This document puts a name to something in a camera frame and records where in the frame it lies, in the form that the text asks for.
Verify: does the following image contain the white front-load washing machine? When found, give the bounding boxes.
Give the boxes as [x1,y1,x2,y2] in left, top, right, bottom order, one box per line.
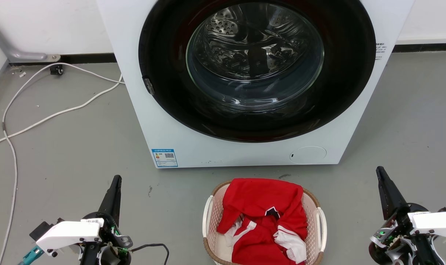
[96,0,417,169]

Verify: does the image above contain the grey floor pipe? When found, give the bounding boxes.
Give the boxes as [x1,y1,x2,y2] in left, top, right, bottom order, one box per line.
[0,15,61,63]

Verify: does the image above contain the round white filter cover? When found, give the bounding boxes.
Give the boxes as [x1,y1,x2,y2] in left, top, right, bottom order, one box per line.
[290,146,327,165]

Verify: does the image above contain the white hose cable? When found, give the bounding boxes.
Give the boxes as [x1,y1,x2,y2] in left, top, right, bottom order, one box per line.
[0,62,125,265]

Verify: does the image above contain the blue energy label sticker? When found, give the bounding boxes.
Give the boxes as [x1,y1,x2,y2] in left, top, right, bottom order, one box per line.
[152,149,178,168]

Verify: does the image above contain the beige plastic laundry basket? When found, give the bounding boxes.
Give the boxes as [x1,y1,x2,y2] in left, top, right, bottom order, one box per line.
[202,180,327,265]

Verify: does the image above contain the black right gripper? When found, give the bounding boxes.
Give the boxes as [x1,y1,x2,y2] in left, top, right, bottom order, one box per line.
[368,166,446,265]

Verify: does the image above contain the red and white garment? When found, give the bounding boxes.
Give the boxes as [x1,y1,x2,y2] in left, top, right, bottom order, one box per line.
[217,178,308,265]

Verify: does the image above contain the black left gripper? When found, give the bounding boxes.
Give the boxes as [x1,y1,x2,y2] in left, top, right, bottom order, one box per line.
[78,175,134,265]

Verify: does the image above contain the black round washer door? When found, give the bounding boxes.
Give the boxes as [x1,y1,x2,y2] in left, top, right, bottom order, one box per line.
[138,0,376,143]

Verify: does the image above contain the thin black left gripper cable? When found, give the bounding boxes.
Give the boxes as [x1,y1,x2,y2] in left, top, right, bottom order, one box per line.
[130,243,170,265]

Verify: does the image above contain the white power cable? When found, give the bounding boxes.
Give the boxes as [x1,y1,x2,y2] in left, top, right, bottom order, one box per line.
[0,75,123,151]

